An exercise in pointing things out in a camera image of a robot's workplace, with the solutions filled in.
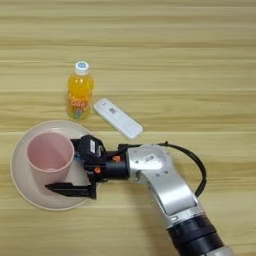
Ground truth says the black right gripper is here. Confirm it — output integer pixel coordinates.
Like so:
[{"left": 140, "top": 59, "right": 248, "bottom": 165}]
[{"left": 44, "top": 137, "right": 131, "bottom": 201}]

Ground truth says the white rectangular remote device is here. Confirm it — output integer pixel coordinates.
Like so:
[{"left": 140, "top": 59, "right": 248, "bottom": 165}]
[{"left": 92, "top": 97, "right": 145, "bottom": 141}]

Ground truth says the orange juice bottle white cap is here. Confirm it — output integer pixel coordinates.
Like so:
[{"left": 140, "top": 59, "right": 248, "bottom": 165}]
[{"left": 65, "top": 60, "right": 96, "bottom": 121}]

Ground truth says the black box with white label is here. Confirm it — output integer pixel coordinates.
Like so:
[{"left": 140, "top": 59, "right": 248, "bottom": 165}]
[{"left": 78, "top": 134, "right": 108, "bottom": 165}]

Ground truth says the pink plastic cup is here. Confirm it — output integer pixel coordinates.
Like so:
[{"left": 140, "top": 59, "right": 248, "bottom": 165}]
[{"left": 26, "top": 131, "right": 76, "bottom": 186}]

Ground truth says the beige round plate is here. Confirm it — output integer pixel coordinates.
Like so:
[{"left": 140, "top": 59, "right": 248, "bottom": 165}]
[{"left": 9, "top": 119, "right": 102, "bottom": 212}]

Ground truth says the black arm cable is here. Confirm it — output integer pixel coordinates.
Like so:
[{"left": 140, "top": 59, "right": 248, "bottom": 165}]
[{"left": 117, "top": 141, "right": 208, "bottom": 198}]

